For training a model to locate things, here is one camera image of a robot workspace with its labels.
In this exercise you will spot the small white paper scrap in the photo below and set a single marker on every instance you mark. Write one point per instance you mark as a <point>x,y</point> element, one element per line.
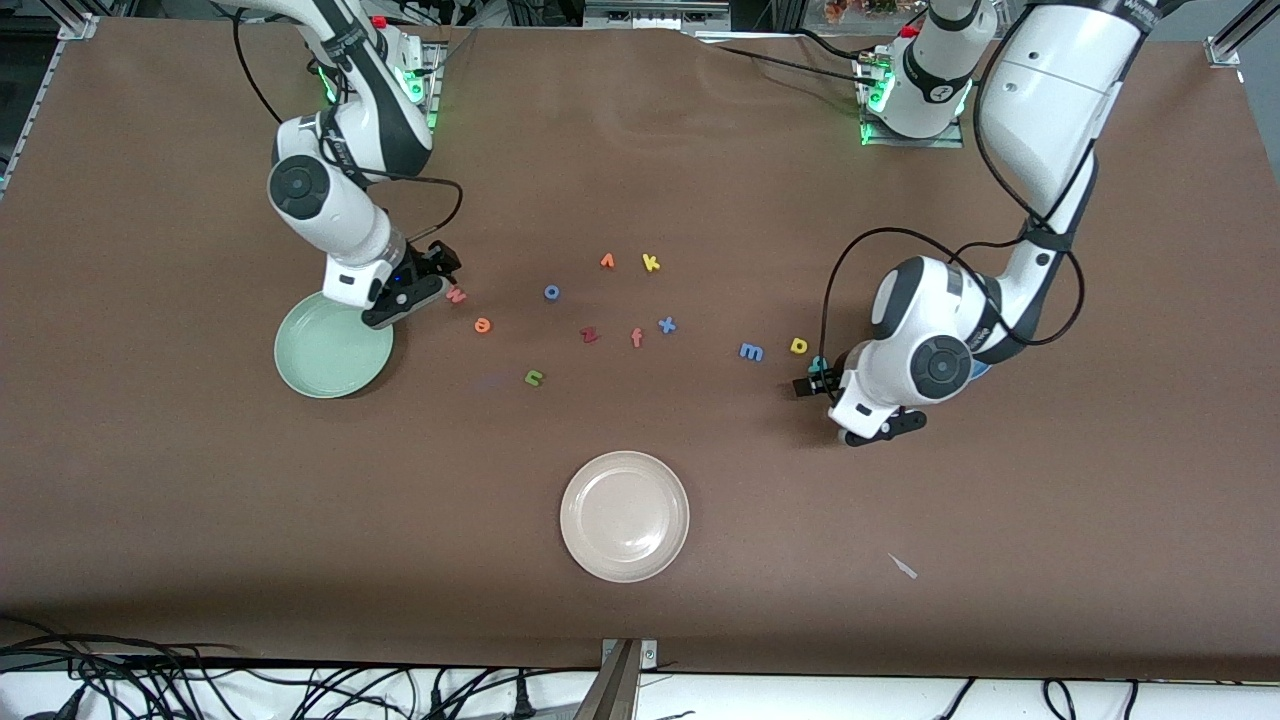
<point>903,567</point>

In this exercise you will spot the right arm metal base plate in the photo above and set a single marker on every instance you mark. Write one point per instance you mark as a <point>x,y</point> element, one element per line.
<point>432,90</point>

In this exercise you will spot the pink foam letter w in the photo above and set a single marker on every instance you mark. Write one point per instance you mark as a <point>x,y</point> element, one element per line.
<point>456,295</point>

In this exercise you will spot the metal bracket at table edge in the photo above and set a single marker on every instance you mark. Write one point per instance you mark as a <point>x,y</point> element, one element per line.
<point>620,685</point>

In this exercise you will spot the light green round plate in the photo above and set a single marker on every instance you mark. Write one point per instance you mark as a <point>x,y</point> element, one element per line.
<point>325,355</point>

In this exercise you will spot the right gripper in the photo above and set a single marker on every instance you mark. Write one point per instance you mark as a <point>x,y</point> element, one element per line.
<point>428,264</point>

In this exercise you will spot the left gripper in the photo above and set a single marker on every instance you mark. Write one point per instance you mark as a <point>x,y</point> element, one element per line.
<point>826,380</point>

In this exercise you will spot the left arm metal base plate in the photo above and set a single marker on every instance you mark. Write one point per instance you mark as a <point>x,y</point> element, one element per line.
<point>915,143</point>

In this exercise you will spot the beige round plate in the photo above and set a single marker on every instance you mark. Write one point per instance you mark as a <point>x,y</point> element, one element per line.
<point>625,517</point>

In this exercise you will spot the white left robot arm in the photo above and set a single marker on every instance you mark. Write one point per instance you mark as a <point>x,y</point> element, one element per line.
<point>1040,100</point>

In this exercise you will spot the blue foam letter m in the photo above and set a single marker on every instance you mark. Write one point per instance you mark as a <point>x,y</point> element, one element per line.
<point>751,351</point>

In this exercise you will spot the brown table cover mat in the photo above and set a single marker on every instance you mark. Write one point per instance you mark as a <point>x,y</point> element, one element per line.
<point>640,180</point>

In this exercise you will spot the grey equipment box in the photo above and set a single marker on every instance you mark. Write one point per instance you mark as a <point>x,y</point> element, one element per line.
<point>650,12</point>

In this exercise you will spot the aluminium frame rail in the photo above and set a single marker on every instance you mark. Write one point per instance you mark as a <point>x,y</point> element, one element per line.
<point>1235,35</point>
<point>75,25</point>

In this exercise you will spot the blue round plate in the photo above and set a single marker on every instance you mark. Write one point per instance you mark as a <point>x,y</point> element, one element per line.
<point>980,372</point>

